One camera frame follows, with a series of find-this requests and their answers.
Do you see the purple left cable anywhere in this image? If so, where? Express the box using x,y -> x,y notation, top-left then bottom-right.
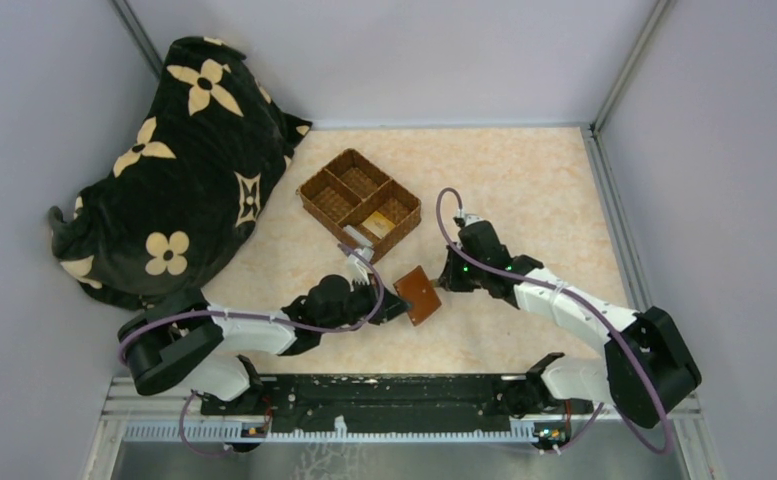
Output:
117,243 -> 387,460

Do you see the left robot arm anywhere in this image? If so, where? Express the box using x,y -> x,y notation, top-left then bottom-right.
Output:
117,275 -> 412,414

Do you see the white card in basket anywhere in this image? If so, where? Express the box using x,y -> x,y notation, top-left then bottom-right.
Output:
343,225 -> 373,248

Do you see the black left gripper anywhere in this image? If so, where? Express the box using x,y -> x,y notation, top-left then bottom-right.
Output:
320,273 -> 414,334

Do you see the brown leather card holder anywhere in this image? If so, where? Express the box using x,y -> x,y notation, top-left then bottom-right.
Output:
393,265 -> 442,327

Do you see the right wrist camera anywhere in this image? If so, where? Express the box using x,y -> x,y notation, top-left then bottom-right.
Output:
453,211 -> 482,229

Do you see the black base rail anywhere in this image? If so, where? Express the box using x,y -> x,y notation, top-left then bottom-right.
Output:
122,372 -> 571,445

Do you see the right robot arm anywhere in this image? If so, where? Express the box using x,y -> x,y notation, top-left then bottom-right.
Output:
438,215 -> 702,428

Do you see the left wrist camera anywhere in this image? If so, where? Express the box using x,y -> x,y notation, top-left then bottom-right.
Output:
340,244 -> 374,285

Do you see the yellow card in basket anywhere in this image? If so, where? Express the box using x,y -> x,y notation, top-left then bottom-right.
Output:
360,211 -> 396,239

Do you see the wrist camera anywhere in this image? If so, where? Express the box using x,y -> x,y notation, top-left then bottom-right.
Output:
340,244 -> 374,285
453,211 -> 482,229

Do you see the brown woven divided basket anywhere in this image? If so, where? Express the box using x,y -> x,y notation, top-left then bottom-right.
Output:
297,148 -> 421,263

